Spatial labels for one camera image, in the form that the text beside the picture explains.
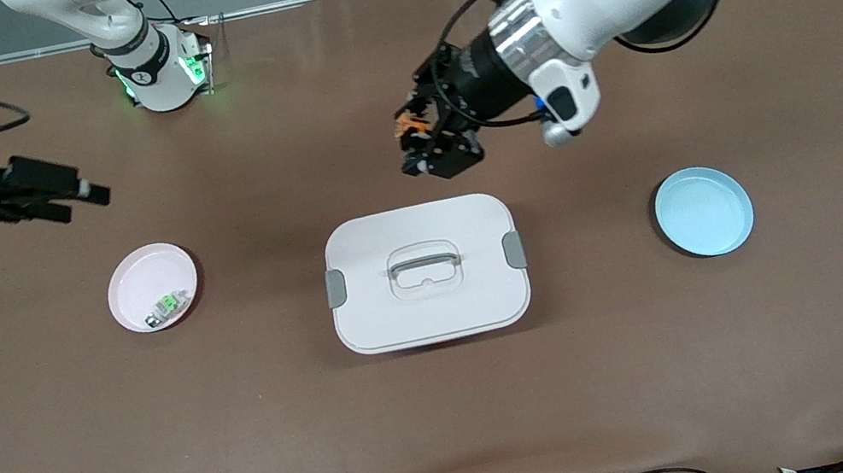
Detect orange push-button switch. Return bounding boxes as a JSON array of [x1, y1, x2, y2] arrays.
[[389, 98, 434, 142]]

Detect pink round bowl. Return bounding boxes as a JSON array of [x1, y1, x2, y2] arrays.
[[99, 237, 207, 340]]

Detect light blue round plate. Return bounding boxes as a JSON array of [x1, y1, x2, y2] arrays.
[[648, 158, 761, 266]]

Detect brown table mat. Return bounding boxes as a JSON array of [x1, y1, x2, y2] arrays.
[[0, 0, 843, 473]]

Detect white lidded box grey handle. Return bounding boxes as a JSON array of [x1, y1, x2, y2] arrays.
[[314, 186, 540, 362]]

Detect green push-button switch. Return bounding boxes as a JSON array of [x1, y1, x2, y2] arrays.
[[142, 288, 195, 330]]

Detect black right base cables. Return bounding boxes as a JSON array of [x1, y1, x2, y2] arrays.
[[144, 0, 209, 35]]

